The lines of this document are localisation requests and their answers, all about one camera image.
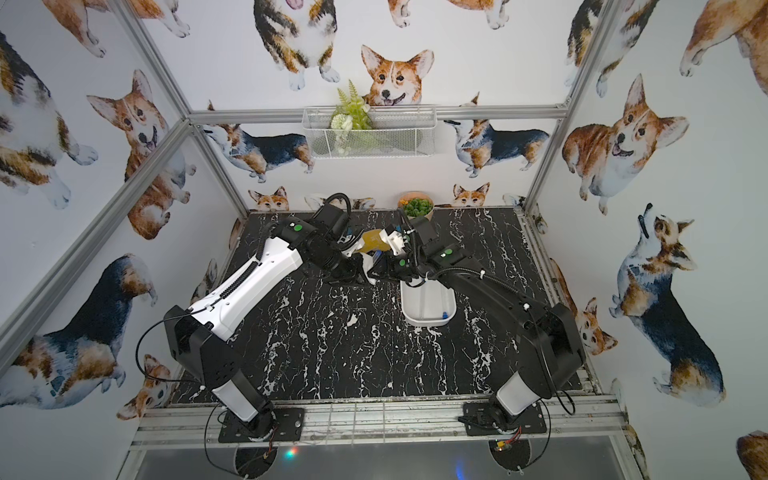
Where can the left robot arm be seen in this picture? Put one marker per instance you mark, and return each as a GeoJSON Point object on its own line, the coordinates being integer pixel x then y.
{"type": "Point", "coordinates": [198, 335]}

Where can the white rectangular tray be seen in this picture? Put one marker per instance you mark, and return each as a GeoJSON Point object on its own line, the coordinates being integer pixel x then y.
{"type": "Point", "coordinates": [418, 303]}

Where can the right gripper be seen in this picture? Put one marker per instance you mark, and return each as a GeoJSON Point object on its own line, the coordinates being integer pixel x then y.
{"type": "Point", "coordinates": [387, 272]}

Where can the white wire basket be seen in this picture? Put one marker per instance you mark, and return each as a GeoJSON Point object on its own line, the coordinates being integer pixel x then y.
{"type": "Point", "coordinates": [382, 132]}

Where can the green fern plant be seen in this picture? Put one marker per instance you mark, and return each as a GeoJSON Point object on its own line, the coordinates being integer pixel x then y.
{"type": "Point", "coordinates": [350, 123]}

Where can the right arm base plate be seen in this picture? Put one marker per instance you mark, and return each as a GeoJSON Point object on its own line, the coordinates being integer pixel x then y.
{"type": "Point", "coordinates": [490, 418]}

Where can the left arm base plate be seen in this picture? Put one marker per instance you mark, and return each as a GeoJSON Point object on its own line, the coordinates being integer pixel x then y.
{"type": "Point", "coordinates": [277, 425]}

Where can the yellow work glove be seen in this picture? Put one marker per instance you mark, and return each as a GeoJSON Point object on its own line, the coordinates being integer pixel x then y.
{"type": "Point", "coordinates": [374, 240]}

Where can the peach plant pot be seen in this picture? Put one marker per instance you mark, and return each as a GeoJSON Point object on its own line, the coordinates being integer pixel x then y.
{"type": "Point", "coordinates": [416, 204]}

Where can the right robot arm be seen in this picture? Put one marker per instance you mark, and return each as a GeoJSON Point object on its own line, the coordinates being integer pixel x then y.
{"type": "Point", "coordinates": [549, 349]}

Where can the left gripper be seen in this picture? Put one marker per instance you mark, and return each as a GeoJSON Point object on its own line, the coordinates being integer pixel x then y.
{"type": "Point", "coordinates": [352, 264]}

